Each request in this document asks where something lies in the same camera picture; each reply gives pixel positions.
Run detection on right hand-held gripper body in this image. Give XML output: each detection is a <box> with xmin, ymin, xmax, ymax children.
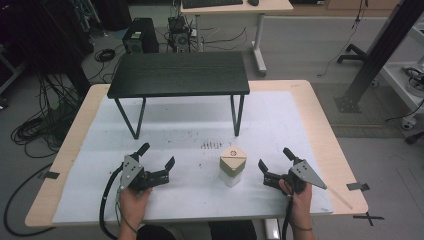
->
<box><xmin>262</xmin><ymin>158</ymin><xmax>328</xmax><ymax>195</ymax></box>

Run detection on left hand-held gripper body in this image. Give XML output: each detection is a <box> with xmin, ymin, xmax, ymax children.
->
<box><xmin>118</xmin><ymin>152</ymin><xmax>170</xmax><ymax>193</ymax></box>

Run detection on black raised shelf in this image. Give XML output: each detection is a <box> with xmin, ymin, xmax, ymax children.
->
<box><xmin>107</xmin><ymin>50</ymin><xmax>251</xmax><ymax>140</ymax></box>

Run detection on person's right hand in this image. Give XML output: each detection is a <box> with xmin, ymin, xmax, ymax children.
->
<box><xmin>278</xmin><ymin>179</ymin><xmax>314</xmax><ymax>228</ymax></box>

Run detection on person's left hand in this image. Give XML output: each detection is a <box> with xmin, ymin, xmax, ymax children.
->
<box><xmin>118</xmin><ymin>185</ymin><xmax>154</xmax><ymax>231</ymax></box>

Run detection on white table mat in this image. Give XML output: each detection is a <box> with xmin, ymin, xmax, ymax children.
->
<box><xmin>52</xmin><ymin>90</ymin><xmax>334</xmax><ymax>224</ymax></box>

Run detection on light wooden table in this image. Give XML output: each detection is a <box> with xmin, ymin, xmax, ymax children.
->
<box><xmin>24</xmin><ymin>79</ymin><xmax>369</xmax><ymax>228</ymax></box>

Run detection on clear tape strip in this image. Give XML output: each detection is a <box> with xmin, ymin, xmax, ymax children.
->
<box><xmin>327</xmin><ymin>186</ymin><xmax>354</xmax><ymax>211</ymax></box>

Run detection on black tape piece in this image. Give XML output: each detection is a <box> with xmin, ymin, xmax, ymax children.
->
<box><xmin>346</xmin><ymin>182</ymin><xmax>370</xmax><ymax>192</ymax></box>
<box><xmin>39</xmin><ymin>170</ymin><xmax>61</xmax><ymax>180</ymax></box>

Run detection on white table leg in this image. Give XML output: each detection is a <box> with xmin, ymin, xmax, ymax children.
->
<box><xmin>264</xmin><ymin>218</ymin><xmax>282</xmax><ymax>240</ymax></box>

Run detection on person's dark clothed legs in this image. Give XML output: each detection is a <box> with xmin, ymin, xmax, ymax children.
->
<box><xmin>136</xmin><ymin>219</ymin><xmax>258</xmax><ymax>240</ymax></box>

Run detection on black tape cross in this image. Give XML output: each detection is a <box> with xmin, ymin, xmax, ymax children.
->
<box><xmin>353</xmin><ymin>211</ymin><xmax>385</xmax><ymax>227</ymax></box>

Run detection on black computer tower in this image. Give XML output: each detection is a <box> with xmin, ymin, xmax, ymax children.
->
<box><xmin>122</xmin><ymin>17</ymin><xmax>160</xmax><ymax>54</ymax></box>

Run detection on black stand foot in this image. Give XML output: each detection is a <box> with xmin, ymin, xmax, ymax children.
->
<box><xmin>336</xmin><ymin>43</ymin><xmax>368</xmax><ymax>64</ymax></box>

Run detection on small open computer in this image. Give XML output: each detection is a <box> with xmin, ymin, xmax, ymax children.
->
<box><xmin>167</xmin><ymin>15</ymin><xmax>193</xmax><ymax>53</ymax></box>

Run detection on white metal rack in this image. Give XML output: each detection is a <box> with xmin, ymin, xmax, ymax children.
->
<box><xmin>379</xmin><ymin>23</ymin><xmax>424</xmax><ymax>131</ymax></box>

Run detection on beige desk with white legs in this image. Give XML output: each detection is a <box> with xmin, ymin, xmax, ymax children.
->
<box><xmin>179</xmin><ymin>0</ymin><xmax>294</xmax><ymax>77</ymax></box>

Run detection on black curtain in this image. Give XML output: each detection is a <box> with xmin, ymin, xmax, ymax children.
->
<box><xmin>0</xmin><ymin>0</ymin><xmax>92</xmax><ymax>98</ymax></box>

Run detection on black keyboard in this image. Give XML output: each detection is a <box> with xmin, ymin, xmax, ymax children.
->
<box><xmin>181</xmin><ymin>0</ymin><xmax>244</xmax><ymax>10</ymax></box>

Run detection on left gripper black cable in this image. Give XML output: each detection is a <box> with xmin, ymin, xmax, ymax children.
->
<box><xmin>98</xmin><ymin>164</ymin><xmax>125</xmax><ymax>240</ymax></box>

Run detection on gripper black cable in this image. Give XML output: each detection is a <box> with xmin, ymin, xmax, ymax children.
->
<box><xmin>98</xmin><ymin>164</ymin><xmax>125</xmax><ymax>240</ymax></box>
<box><xmin>281</xmin><ymin>194</ymin><xmax>295</xmax><ymax>240</ymax></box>

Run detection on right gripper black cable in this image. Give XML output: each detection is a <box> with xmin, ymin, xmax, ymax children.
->
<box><xmin>281</xmin><ymin>194</ymin><xmax>295</xmax><ymax>240</ymax></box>

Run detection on thin grey wire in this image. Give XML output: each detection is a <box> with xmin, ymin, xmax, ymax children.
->
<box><xmin>114</xmin><ymin>189</ymin><xmax>138</xmax><ymax>234</ymax></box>

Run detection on bundle of black cables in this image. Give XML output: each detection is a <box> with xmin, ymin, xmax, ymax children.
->
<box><xmin>9</xmin><ymin>73</ymin><xmax>88</xmax><ymax>159</ymax></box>

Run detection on coiled black cable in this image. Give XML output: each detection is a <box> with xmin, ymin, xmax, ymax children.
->
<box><xmin>94</xmin><ymin>48</ymin><xmax>116</xmax><ymax>63</ymax></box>

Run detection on black floor cable loop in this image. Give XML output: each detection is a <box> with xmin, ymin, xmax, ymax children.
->
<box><xmin>3</xmin><ymin>163</ymin><xmax>56</xmax><ymax>238</ymax></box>

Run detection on black metal post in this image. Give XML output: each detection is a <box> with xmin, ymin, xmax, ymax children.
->
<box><xmin>334</xmin><ymin>0</ymin><xmax>424</xmax><ymax>114</ymax></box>

